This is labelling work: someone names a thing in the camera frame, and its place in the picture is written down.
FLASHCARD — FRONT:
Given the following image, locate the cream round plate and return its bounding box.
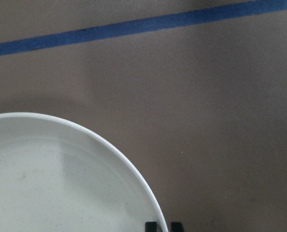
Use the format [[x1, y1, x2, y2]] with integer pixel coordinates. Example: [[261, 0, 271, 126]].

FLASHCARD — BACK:
[[0, 113, 168, 232]]

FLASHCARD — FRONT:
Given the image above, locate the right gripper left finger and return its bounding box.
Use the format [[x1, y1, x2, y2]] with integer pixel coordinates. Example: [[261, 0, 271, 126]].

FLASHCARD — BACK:
[[145, 221, 158, 232]]

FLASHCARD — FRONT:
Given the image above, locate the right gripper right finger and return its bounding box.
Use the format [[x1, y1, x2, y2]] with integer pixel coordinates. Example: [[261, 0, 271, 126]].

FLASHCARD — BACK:
[[171, 222, 184, 232]]

